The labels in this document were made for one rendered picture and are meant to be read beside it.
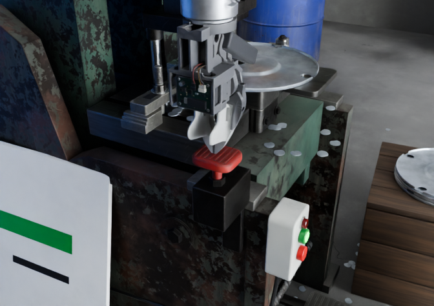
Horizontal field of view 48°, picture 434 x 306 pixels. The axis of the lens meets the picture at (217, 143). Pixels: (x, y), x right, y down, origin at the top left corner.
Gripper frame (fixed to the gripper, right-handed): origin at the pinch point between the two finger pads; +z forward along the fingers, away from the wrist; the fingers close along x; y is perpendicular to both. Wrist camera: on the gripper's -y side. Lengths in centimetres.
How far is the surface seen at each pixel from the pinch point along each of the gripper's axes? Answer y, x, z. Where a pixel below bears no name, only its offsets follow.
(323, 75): -35.2, 5.3, -0.2
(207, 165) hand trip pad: 3.0, 0.0, 2.4
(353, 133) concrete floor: -163, -13, 78
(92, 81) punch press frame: -15.6, -40.0, 3.3
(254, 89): -20.3, -3.3, -0.9
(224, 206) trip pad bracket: 2.9, 3.0, 9.2
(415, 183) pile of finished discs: -70, 25, 40
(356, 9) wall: -363, -69, 65
